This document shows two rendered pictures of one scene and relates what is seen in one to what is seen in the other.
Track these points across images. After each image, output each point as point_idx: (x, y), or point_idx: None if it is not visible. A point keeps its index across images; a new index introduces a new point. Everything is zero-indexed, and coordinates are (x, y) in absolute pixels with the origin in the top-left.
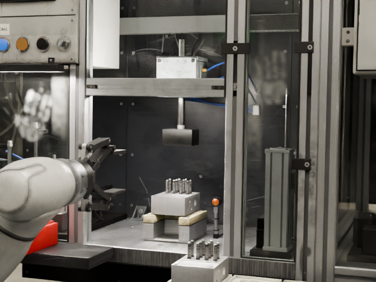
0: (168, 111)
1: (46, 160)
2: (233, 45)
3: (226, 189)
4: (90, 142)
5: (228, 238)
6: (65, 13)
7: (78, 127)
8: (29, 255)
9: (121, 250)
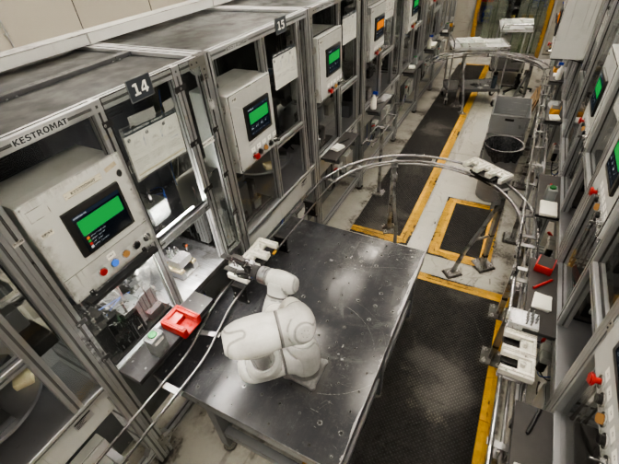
0: None
1: (281, 271)
2: (207, 188)
3: (219, 237)
4: (241, 259)
5: (224, 251)
6: (141, 223)
7: (164, 264)
8: None
9: (196, 289)
